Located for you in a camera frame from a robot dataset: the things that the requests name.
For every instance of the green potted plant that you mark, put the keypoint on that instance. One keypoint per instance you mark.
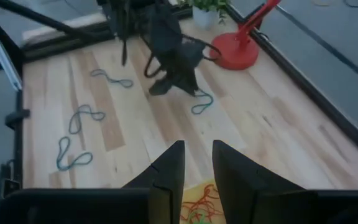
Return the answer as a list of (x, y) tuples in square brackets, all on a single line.
[(205, 18)]

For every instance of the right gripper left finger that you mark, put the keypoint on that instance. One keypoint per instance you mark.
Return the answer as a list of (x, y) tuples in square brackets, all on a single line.
[(169, 174)]

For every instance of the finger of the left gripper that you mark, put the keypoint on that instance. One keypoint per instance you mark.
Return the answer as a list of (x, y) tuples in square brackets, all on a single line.
[(186, 82), (162, 88)]

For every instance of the yellow plastic bin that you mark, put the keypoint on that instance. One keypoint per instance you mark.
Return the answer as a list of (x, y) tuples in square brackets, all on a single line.
[(191, 189)]

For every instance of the red desk lamp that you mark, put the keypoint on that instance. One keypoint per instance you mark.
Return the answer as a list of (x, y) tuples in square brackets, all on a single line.
[(233, 53)]

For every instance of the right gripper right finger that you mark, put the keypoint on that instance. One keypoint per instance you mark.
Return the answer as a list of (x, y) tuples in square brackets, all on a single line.
[(235, 177)]

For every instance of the blue rubber band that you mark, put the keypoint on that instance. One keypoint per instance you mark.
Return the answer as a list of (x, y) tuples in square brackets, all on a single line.
[(67, 157), (80, 112), (212, 100), (112, 80)]

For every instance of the red rubber band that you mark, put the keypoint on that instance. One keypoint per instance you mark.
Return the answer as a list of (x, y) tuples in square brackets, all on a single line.
[(207, 199)]

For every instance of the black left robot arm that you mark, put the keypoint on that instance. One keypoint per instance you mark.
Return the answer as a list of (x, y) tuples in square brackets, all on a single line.
[(117, 18)]

